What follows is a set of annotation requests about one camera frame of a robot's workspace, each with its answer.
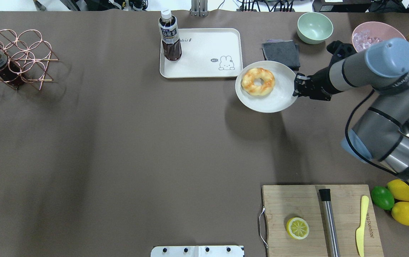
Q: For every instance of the aluminium frame post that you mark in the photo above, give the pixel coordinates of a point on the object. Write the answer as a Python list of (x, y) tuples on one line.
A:
[(199, 8)]

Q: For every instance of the copper wire bottle rack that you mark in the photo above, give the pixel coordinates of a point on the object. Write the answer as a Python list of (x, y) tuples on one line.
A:
[(32, 55)]

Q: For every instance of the tea bottle on tray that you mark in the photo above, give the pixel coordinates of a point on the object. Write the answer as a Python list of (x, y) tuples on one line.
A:
[(170, 37)]

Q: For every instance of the mint green bowl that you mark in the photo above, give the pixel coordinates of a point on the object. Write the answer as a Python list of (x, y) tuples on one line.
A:
[(314, 28)]

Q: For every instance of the half lemon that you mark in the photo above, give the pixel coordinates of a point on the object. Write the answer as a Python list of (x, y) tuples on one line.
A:
[(297, 228)]

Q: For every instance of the yellow lemon upper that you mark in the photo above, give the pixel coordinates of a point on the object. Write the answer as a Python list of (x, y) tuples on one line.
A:
[(399, 189)]

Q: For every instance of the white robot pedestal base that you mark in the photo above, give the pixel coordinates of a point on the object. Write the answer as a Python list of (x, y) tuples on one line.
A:
[(198, 251)]

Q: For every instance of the pink bowl with ice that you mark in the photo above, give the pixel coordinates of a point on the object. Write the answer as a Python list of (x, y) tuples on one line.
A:
[(372, 32)]

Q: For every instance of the green lime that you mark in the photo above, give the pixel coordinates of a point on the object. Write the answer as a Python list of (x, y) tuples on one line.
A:
[(382, 197)]

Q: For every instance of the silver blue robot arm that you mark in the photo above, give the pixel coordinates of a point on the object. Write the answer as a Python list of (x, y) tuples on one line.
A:
[(376, 136)]

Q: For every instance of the grey folded cloth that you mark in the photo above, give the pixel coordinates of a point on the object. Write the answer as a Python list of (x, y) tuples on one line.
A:
[(284, 52)]

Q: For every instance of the bamboo cutting board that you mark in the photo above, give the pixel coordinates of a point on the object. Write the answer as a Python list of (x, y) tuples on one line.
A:
[(282, 202)]

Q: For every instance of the yellow lemon lower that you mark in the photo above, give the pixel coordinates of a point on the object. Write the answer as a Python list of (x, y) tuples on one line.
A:
[(400, 212)]

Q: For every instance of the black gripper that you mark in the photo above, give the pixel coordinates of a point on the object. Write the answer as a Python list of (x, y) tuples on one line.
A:
[(319, 84)]

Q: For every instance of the steel cylinder muddler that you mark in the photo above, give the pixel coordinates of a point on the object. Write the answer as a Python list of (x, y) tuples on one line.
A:
[(325, 197)]

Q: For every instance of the cream rabbit tray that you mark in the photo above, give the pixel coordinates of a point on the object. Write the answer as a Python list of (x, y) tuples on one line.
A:
[(206, 53)]

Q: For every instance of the yellow plastic knife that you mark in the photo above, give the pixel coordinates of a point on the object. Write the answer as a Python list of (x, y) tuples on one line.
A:
[(359, 233)]

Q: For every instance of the white round plate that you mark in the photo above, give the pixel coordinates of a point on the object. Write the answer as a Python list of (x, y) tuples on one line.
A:
[(282, 95)]

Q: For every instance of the yellow lemon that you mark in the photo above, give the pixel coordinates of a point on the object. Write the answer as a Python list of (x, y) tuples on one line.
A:
[(400, 212), (399, 189)]

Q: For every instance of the glazed donut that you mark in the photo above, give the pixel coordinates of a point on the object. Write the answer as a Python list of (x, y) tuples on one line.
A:
[(258, 82)]

